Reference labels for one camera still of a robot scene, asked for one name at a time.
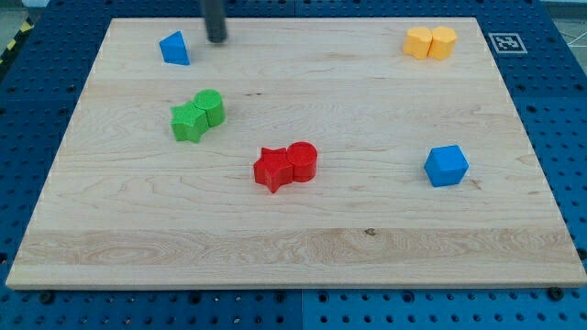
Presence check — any red star block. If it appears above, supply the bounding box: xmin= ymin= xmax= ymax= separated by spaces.
xmin=253 ymin=148 xmax=294 ymax=193

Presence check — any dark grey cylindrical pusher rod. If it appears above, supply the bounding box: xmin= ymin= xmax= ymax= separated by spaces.
xmin=201 ymin=0 xmax=227 ymax=44

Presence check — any yellow hexagon block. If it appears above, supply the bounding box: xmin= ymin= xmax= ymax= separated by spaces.
xmin=428 ymin=26 xmax=458 ymax=60

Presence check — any blue triangle block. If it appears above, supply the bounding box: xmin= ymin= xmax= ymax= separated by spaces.
xmin=159 ymin=31 xmax=191 ymax=66

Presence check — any green circle block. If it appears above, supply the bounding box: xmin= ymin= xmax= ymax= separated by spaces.
xmin=194 ymin=89 xmax=226 ymax=127

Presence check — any white fiducial marker tag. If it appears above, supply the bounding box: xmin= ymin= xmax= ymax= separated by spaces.
xmin=488 ymin=32 xmax=527 ymax=54

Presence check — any yellow heart block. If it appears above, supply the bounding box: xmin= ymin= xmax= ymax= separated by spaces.
xmin=403 ymin=27 xmax=433 ymax=60

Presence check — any light wooden board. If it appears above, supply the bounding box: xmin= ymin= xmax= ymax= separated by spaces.
xmin=6 ymin=17 xmax=586 ymax=291

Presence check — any red circle block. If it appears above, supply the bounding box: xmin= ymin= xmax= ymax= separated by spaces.
xmin=286 ymin=141 xmax=318 ymax=182

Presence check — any blue cube block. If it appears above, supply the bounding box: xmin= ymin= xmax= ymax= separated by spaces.
xmin=424 ymin=145 xmax=469 ymax=187

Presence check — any green star block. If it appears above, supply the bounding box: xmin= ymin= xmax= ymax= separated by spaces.
xmin=171 ymin=101 xmax=209 ymax=143

